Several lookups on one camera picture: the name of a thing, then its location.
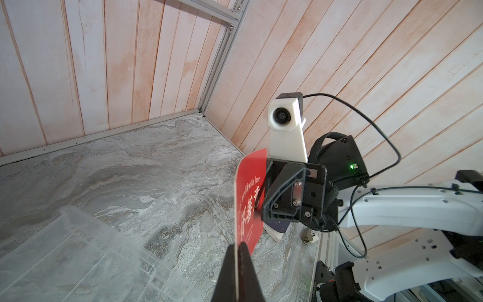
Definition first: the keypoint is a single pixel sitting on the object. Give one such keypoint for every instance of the dark blue notebook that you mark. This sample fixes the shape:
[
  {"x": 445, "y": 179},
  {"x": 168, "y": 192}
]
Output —
[{"x": 276, "y": 229}]

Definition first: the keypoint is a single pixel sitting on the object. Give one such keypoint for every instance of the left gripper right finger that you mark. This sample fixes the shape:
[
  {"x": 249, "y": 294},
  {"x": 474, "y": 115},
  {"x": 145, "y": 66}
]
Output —
[{"x": 248, "y": 288}]

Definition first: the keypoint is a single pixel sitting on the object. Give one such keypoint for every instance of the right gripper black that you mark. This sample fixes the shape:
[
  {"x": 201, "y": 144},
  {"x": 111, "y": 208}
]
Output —
[{"x": 299, "y": 192}]

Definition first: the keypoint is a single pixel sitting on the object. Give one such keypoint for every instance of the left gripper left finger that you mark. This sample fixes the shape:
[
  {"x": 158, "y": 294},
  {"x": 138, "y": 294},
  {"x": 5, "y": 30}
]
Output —
[{"x": 225, "y": 289}]

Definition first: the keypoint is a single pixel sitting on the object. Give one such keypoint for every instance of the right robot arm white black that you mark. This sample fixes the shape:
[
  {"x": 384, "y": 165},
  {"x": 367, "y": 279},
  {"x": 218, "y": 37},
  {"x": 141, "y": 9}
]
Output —
[{"x": 449, "y": 246}]

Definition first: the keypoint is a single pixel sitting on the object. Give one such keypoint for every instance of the red postcard white characters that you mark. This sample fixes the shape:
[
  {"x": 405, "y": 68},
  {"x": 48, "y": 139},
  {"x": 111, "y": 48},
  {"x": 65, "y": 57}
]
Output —
[{"x": 249, "y": 198}]

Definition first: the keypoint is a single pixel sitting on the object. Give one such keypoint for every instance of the aluminium back wall rail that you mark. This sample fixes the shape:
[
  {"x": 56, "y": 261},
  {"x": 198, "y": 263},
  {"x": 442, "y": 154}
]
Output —
[{"x": 214, "y": 9}]

